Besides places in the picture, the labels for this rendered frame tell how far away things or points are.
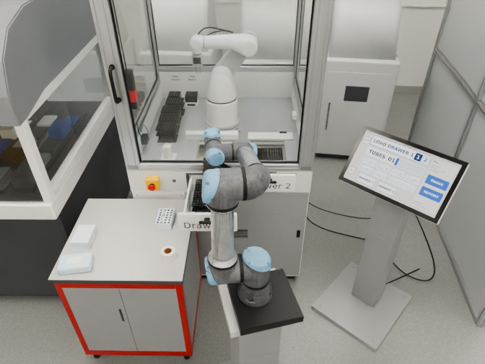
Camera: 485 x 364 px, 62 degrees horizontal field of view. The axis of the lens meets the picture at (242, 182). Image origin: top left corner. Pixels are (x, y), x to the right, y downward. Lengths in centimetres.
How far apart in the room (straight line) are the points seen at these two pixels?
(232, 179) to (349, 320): 161
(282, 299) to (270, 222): 76
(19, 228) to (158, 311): 94
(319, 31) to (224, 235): 97
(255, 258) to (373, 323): 129
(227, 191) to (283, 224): 118
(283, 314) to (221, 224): 51
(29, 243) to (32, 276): 30
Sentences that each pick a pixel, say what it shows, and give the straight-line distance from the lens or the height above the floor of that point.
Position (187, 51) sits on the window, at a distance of 193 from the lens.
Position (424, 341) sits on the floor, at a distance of 282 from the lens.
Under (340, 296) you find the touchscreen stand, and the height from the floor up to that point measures 4.
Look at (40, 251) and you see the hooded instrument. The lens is 266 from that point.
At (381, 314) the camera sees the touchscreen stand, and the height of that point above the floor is 4.
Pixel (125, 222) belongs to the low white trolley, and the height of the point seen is 76.
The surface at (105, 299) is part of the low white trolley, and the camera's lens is 214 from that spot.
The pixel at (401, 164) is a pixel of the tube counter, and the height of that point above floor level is 111.
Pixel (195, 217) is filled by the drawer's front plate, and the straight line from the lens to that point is 197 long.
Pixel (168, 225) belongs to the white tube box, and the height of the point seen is 79.
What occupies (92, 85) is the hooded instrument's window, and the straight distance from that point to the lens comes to 287.
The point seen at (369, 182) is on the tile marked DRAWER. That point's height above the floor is 100.
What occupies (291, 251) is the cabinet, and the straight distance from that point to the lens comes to 264.
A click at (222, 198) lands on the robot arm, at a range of 134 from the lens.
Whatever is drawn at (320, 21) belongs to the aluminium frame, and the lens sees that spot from 187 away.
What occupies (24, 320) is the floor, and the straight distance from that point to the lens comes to 302.
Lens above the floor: 224
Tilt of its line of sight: 38 degrees down
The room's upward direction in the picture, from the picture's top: straight up
